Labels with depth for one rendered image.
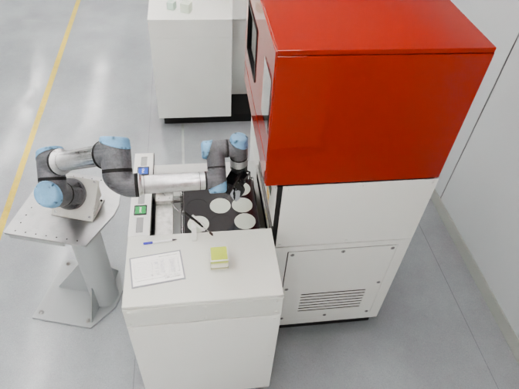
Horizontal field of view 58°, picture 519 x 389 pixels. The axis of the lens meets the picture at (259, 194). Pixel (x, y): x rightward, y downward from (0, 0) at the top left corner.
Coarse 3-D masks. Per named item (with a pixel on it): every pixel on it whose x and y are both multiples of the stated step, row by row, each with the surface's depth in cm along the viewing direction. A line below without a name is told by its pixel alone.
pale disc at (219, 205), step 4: (216, 200) 225; (220, 200) 225; (224, 200) 225; (212, 204) 223; (216, 204) 223; (220, 204) 223; (224, 204) 223; (228, 204) 223; (212, 208) 221; (216, 208) 221; (220, 208) 221; (224, 208) 221; (228, 208) 221; (216, 212) 219; (220, 212) 219; (224, 212) 219
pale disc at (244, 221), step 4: (236, 216) 218; (240, 216) 218; (244, 216) 218; (248, 216) 218; (252, 216) 218; (236, 220) 216; (240, 220) 216; (244, 220) 216; (248, 220) 217; (252, 220) 217; (236, 224) 215; (240, 224) 215; (244, 224) 215; (248, 224) 215; (252, 224) 215; (244, 228) 213; (248, 228) 213
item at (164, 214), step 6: (156, 210) 221; (162, 210) 221; (168, 210) 221; (156, 216) 218; (162, 216) 218; (168, 216) 218; (156, 222) 215; (162, 222) 215; (168, 222) 216; (156, 228) 213; (162, 228) 213; (168, 228) 213; (156, 234) 210; (162, 234) 211; (168, 234) 211
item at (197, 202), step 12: (192, 192) 227; (204, 192) 228; (252, 192) 230; (192, 204) 222; (204, 204) 222; (204, 216) 217; (216, 216) 217; (228, 216) 218; (216, 228) 212; (228, 228) 212; (240, 228) 213; (252, 228) 213
